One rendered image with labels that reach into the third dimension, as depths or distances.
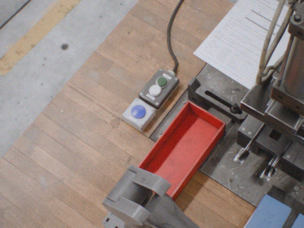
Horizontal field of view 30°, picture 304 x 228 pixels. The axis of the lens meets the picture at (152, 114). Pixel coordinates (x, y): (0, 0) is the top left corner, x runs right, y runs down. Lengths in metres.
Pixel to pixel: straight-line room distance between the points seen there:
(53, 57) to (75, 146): 1.27
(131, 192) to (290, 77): 0.38
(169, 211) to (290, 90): 0.36
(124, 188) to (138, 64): 0.65
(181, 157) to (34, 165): 0.40
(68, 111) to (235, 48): 0.51
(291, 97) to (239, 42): 0.53
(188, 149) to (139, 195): 0.48
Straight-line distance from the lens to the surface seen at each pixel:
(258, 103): 1.33
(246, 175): 1.51
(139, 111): 1.54
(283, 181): 1.52
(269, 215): 1.46
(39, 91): 2.72
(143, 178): 1.05
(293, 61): 1.10
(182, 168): 1.51
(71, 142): 1.58
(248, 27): 1.72
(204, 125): 1.55
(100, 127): 1.58
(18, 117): 2.68
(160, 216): 1.03
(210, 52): 1.67
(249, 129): 1.47
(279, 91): 1.20
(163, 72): 1.60
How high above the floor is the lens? 2.33
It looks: 65 degrees down
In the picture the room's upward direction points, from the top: 9 degrees counter-clockwise
